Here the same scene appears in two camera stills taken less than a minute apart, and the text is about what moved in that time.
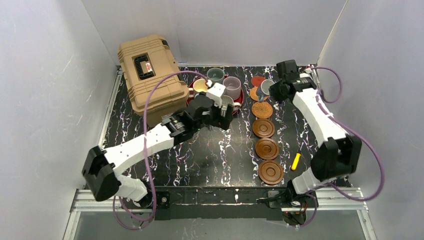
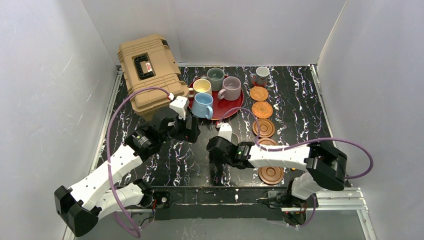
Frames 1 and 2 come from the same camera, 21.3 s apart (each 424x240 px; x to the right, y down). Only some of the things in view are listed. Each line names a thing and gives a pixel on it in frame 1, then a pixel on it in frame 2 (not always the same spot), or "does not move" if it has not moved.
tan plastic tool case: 154,81 does not move
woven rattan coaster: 253,95 does not move
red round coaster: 257,80 does not move
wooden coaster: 270,172 does not move
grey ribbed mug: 226,100 to 234,139
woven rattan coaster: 262,110 does not move
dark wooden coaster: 263,128 does not move
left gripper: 220,112 to 192,129
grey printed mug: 263,90 to 261,76
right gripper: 276,91 to 214,149
